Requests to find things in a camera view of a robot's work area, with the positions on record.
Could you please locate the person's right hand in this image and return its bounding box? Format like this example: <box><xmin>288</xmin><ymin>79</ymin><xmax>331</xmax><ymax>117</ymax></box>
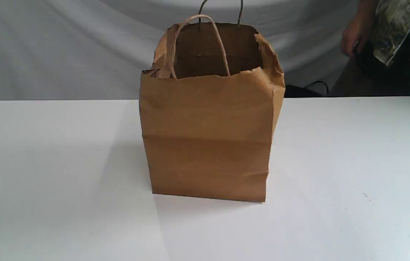
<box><xmin>340</xmin><ymin>14</ymin><xmax>374</xmax><ymax>58</ymax></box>

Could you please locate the brown paper bag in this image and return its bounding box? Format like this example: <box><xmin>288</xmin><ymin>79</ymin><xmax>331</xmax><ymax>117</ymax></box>
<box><xmin>139</xmin><ymin>9</ymin><xmax>286</xmax><ymax>203</ymax></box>

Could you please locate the person in camouflage jacket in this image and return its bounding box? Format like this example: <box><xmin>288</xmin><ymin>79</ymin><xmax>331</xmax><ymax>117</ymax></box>
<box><xmin>329</xmin><ymin>0</ymin><xmax>410</xmax><ymax>96</ymax></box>

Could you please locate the grey backdrop cloth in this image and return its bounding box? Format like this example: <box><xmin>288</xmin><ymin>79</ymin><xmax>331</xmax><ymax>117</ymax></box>
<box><xmin>0</xmin><ymin>0</ymin><xmax>357</xmax><ymax>100</ymax></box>

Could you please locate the black cable behind table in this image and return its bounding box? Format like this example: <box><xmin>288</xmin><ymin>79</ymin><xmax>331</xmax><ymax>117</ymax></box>
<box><xmin>284</xmin><ymin>80</ymin><xmax>330</xmax><ymax>98</ymax></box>

